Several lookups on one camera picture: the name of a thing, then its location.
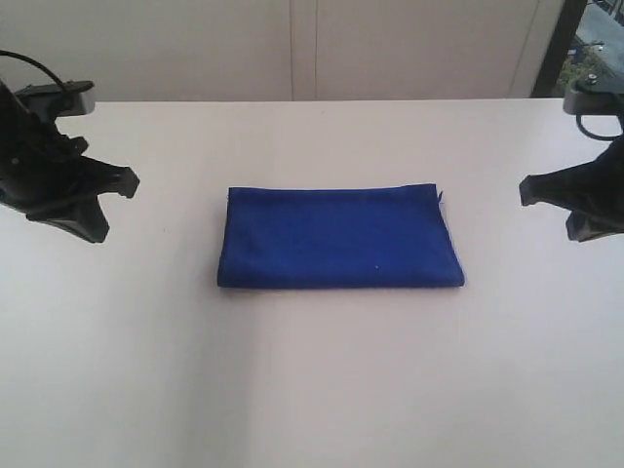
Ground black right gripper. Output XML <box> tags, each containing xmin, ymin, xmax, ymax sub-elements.
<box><xmin>519</xmin><ymin>138</ymin><xmax>623</xmax><ymax>243</ymax></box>

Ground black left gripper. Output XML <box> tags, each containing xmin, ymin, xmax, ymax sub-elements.
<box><xmin>1</xmin><ymin>84</ymin><xmax>140</xmax><ymax>243</ymax></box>

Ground blue towel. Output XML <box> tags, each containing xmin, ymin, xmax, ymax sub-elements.
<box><xmin>216</xmin><ymin>183</ymin><xmax>465</xmax><ymax>290</ymax></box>

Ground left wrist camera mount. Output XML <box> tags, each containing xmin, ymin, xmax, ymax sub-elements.
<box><xmin>16</xmin><ymin>80</ymin><xmax>96</xmax><ymax>120</ymax></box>

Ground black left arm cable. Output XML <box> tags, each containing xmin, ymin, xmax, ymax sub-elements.
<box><xmin>0</xmin><ymin>49</ymin><xmax>69</xmax><ymax>92</ymax></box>

